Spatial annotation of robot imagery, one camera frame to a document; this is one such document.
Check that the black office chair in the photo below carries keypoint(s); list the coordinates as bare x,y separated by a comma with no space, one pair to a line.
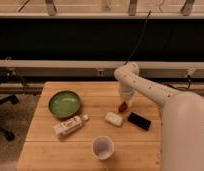
9,136

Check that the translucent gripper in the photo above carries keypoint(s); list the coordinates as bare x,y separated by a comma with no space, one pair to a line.
127,103

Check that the translucent plastic cup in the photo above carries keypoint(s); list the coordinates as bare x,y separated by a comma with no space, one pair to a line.
102,147

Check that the green bowl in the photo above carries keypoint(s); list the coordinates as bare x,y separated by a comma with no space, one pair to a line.
64,104

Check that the white rounded block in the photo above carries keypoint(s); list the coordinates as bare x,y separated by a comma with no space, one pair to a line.
114,119

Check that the white plastic bottle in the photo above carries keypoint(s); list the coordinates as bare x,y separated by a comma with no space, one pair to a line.
67,127

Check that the wall power outlet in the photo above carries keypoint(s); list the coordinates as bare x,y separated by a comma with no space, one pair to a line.
100,72

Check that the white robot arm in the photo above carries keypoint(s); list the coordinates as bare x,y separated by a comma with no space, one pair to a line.
182,119

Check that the black rectangular box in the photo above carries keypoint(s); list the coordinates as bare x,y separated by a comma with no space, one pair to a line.
139,121

